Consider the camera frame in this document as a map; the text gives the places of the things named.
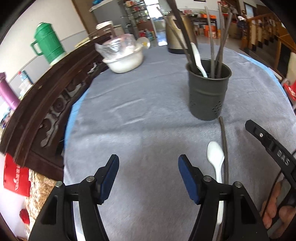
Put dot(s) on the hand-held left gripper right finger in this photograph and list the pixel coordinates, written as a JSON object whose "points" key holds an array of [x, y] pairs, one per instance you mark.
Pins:
{"points": [[188, 178]]}

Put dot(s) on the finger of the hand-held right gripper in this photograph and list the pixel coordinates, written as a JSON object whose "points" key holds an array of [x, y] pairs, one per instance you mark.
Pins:
{"points": [[272, 148]]}

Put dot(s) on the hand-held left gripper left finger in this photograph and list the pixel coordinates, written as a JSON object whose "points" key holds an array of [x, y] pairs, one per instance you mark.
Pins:
{"points": [[108, 178]]}

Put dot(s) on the white plastic spoon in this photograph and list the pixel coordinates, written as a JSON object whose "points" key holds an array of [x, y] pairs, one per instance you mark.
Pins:
{"points": [[215, 155], [196, 54]]}

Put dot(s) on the grey chopstick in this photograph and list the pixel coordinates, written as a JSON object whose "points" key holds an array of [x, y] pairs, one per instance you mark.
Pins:
{"points": [[225, 39], [166, 22], [224, 143], [209, 41]]}

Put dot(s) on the dark grey utensil holder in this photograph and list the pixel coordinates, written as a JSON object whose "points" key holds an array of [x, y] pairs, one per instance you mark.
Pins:
{"points": [[208, 97]]}

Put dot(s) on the dark chopstick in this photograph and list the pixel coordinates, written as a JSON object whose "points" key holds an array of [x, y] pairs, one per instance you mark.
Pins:
{"points": [[182, 30]]}

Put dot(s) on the person's right hand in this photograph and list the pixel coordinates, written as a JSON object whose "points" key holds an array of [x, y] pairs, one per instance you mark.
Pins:
{"points": [[271, 208]]}

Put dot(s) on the red plastic chair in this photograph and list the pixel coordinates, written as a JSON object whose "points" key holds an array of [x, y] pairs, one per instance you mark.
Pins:
{"points": [[290, 90]]}

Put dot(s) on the grey fleece cloth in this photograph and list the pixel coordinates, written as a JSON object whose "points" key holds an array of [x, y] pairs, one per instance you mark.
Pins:
{"points": [[138, 115]]}

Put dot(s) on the brown patterned cushion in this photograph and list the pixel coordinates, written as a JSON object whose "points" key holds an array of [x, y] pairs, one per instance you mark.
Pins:
{"points": [[39, 197]]}

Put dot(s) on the blue cloth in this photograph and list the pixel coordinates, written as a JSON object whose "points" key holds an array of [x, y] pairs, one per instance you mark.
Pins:
{"points": [[72, 111]]}

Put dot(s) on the red paper bag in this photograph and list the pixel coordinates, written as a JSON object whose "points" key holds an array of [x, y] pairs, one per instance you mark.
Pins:
{"points": [[16, 178]]}

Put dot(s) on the small red object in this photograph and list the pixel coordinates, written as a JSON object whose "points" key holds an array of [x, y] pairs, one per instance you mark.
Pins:
{"points": [[24, 216]]}

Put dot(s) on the dark carved wooden bench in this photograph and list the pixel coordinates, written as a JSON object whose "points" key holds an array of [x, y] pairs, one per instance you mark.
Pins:
{"points": [[34, 111]]}

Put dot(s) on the white bowl with plastic wrap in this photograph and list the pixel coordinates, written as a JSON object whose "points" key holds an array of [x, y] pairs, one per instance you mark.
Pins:
{"points": [[124, 62]]}

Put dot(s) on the wooden staircase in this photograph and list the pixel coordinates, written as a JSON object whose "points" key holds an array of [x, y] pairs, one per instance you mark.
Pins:
{"points": [[263, 30]]}

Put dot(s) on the orange box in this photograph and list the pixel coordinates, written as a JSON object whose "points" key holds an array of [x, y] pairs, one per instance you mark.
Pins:
{"points": [[213, 32]]}

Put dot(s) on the blue bottle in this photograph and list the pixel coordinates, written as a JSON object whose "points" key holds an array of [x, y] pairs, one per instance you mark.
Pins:
{"points": [[25, 77]]}

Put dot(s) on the purple bottle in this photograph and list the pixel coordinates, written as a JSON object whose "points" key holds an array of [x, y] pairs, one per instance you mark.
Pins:
{"points": [[8, 92]]}

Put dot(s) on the gold electric kettle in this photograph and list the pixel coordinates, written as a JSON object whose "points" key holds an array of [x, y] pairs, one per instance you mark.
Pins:
{"points": [[172, 46]]}

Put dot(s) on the white round lid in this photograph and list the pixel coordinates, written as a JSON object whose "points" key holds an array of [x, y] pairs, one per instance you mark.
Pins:
{"points": [[143, 42]]}

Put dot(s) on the green thermos jug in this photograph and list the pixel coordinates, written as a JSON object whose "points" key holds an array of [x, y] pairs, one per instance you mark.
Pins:
{"points": [[49, 44]]}

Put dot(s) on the grey refrigerator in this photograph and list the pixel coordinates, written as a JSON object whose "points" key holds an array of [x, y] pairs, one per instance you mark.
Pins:
{"points": [[108, 11]]}

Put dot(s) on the glass display shelf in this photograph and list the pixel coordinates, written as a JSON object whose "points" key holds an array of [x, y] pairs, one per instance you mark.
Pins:
{"points": [[135, 11]]}

